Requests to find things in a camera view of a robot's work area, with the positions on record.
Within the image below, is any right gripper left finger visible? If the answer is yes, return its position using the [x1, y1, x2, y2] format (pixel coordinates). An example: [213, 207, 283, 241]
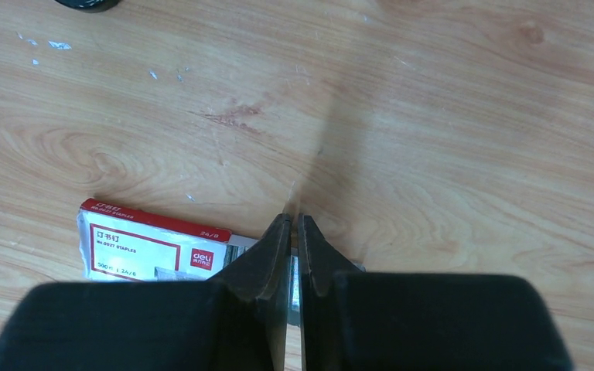
[0, 214, 291, 370]

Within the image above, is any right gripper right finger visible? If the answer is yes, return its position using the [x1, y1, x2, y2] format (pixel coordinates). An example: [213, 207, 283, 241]
[298, 215, 574, 370]

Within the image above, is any black stapler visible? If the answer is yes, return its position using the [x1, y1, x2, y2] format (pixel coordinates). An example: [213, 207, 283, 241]
[56, 0, 120, 13]

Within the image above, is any red staple box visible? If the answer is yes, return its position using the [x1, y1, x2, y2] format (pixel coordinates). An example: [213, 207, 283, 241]
[77, 199, 300, 326]

